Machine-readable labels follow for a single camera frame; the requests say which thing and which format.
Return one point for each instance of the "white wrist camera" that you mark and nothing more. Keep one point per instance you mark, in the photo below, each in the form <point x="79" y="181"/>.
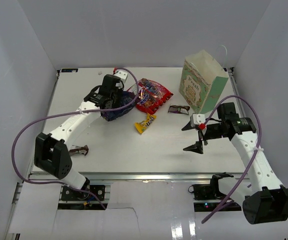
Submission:
<point x="123" y="75"/>
<point x="197" y="121"/>

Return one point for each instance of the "brown chocolate bar wrapper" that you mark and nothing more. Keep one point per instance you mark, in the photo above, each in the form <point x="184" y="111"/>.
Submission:
<point x="179" y="109"/>

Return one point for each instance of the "yellow candy pack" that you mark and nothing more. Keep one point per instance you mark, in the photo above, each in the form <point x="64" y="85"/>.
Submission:
<point x="143" y="125"/>

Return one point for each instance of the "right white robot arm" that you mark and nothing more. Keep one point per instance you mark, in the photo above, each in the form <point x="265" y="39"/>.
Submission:
<point x="266" y="200"/>

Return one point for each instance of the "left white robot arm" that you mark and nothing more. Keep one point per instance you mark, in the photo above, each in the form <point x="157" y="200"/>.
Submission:
<point x="51" y="152"/>

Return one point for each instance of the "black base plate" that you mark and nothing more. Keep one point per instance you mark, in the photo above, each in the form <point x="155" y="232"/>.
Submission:
<point x="204" y="192"/>
<point x="71" y="195"/>

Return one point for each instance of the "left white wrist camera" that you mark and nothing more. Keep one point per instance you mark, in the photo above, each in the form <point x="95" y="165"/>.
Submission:
<point x="123" y="75"/>

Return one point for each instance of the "blue label sticker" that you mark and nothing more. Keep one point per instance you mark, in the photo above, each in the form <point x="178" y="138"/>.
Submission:
<point x="69" y="70"/>

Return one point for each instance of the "red candy bag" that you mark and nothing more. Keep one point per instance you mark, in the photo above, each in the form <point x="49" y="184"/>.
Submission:
<point x="152" y="95"/>

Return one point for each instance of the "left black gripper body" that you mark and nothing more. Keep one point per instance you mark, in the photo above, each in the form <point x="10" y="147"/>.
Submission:
<point x="116" y="96"/>

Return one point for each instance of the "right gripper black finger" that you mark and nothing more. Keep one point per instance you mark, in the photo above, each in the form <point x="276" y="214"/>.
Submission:
<point x="190" y="125"/>
<point x="197" y="147"/>

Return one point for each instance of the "green paper gift bag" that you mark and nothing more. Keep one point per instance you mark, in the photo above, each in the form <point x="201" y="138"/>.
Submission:
<point x="202" y="81"/>

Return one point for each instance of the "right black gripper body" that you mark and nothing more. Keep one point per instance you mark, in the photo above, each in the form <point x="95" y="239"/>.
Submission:
<point x="214" y="131"/>

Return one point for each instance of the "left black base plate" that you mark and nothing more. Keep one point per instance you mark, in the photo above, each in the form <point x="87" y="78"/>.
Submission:
<point x="71" y="195"/>

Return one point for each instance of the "purple brown snack bar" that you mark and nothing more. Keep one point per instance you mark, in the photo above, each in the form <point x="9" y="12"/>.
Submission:
<point x="78" y="150"/>

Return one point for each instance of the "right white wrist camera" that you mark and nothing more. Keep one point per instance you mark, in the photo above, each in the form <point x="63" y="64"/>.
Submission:
<point x="197" y="121"/>

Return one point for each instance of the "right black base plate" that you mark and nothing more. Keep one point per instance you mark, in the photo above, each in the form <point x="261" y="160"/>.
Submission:
<point x="204" y="192"/>

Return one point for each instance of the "blue purple chips bag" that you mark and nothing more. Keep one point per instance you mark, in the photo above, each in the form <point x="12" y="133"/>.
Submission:
<point x="125" y="99"/>

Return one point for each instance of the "aluminium table frame rail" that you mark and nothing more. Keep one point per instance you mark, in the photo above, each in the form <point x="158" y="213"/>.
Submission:
<point x="147" y="176"/>

